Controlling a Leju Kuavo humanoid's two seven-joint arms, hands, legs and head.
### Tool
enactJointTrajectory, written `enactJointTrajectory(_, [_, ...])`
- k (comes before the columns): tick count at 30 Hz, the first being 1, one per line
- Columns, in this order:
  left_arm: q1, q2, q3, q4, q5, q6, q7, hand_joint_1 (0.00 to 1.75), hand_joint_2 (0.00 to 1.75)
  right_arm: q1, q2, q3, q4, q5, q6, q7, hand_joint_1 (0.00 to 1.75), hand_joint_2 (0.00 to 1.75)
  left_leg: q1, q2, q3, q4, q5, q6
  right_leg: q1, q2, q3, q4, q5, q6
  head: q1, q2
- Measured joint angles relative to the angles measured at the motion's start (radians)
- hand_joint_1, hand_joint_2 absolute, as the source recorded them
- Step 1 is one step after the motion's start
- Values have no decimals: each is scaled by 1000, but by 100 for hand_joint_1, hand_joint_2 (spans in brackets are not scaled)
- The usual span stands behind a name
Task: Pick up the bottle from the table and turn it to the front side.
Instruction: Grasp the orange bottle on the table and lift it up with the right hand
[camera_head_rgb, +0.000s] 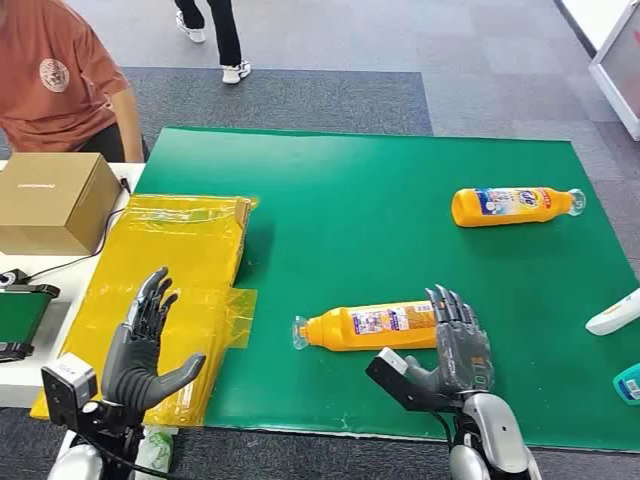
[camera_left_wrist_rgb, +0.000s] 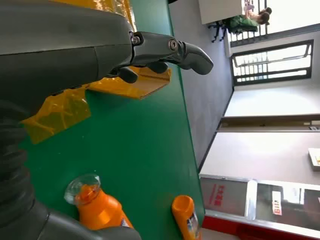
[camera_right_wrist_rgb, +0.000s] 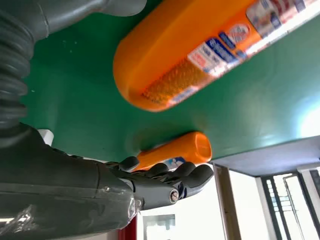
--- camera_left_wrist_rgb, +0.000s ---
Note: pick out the orange detergent bottle clear cap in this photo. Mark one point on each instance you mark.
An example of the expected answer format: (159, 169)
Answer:
(97, 208)

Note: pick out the black framed window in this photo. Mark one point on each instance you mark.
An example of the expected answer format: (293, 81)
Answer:
(233, 71)

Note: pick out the ribbed grey left arm sleeve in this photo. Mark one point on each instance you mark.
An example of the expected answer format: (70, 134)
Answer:
(12, 165)

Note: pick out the brown door frame beam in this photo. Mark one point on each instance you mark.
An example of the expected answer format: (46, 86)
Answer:
(263, 122)

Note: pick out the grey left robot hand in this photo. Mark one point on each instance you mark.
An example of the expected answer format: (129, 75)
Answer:
(55, 43)

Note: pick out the person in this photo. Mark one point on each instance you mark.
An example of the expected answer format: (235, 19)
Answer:
(261, 16)

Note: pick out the small orange detergent bottle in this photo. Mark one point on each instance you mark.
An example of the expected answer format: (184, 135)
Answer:
(183, 212)

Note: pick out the black balcony railing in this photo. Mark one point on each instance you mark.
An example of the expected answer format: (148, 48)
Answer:
(250, 41)

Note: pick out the white sign red print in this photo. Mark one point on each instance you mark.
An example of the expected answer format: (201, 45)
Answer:
(276, 203)

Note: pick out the red wall strip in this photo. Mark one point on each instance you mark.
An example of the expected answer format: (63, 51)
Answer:
(225, 225)

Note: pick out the white framed wall board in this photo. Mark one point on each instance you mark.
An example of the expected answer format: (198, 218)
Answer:
(314, 159)

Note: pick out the red text decal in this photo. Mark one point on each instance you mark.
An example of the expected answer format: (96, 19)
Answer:
(216, 195)

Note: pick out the glass partition window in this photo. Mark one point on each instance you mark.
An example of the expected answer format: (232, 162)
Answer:
(237, 198)

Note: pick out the green covered chair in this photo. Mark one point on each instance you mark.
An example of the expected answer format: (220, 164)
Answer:
(240, 24)

